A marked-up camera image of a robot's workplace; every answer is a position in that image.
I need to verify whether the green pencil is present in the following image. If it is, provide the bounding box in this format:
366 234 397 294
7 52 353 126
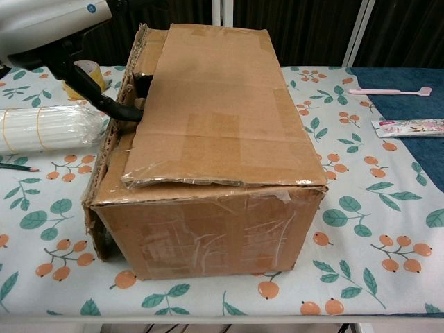
0 162 40 173

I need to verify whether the cardboard box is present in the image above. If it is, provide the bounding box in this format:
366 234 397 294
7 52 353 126
81 22 330 281

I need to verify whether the blue table mat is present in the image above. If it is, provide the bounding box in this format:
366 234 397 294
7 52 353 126
348 66 444 194

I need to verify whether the pink toothbrush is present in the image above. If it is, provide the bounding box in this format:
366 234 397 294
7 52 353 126
348 86 433 96

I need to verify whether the white partition frame post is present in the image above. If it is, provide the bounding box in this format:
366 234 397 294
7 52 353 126
341 0 371 67
211 0 235 26

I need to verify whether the white straws bundle in plastic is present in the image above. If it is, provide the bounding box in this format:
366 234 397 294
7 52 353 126
0 105 110 154

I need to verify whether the floral toothpaste tube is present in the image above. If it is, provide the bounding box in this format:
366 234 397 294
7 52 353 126
370 118 444 139

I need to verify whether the floral leaf print tablecloth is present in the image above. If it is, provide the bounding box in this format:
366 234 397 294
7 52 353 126
0 65 444 316

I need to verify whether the yellow packing tape roll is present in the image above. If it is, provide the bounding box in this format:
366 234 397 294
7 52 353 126
64 60 105 100

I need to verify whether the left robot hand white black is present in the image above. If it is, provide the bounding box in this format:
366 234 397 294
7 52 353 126
0 0 145 122

